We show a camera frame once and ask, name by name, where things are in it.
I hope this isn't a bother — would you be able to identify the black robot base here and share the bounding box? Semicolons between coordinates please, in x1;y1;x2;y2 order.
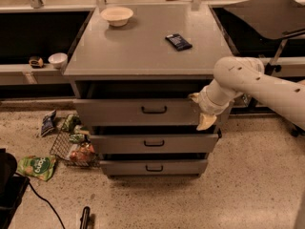
0;148;30;229

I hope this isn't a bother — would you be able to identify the red orange snack bag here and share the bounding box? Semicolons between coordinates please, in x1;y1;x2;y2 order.
69;142;95;162

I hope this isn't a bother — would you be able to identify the dark blue snack packet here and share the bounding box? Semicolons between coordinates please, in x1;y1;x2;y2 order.
165;33;193;52

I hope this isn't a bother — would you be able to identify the blue white snack bag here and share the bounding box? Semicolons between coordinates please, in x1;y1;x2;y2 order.
40;110;56;136

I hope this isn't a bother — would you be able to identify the green snack bag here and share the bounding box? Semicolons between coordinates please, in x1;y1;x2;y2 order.
61;114;81;133

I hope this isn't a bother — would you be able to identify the small white bowl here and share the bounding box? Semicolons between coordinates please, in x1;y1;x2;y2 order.
49;52;68;69

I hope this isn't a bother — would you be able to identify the grey top drawer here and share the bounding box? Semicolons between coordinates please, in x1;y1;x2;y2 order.
72;97;234;128

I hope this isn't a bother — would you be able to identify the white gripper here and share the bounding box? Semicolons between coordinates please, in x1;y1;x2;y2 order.
188;86;234;131

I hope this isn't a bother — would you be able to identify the black floor object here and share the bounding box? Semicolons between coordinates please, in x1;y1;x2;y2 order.
80;206;91;229

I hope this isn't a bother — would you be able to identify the green chip bag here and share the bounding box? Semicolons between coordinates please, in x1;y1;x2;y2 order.
17;156;56;181

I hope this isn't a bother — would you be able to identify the large beige bowl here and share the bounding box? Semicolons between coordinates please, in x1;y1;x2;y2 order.
100;7;133;27

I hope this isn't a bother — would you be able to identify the grey drawer cabinet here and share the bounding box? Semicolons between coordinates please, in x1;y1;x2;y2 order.
63;2;243;179

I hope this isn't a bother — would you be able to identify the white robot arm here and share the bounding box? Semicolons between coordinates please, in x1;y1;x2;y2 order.
189;56;305;131

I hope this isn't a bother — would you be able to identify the black wire basket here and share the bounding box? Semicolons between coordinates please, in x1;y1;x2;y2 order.
50;130;99;168

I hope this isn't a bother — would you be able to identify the grey middle drawer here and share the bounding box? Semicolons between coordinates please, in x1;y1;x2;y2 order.
91;134;218;154

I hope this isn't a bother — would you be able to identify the grey bottom drawer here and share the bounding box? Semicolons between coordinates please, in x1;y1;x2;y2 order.
99;159;208;176

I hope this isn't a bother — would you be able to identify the grey drawer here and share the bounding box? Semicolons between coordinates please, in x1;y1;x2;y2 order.
99;159;208;176
72;97;234;128
91;134;218;154

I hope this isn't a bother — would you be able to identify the yellow black tape measure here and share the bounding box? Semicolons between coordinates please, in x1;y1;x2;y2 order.
29;56;44;69

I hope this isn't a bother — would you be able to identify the black cable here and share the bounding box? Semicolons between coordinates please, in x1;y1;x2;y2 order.
28;180;67;229

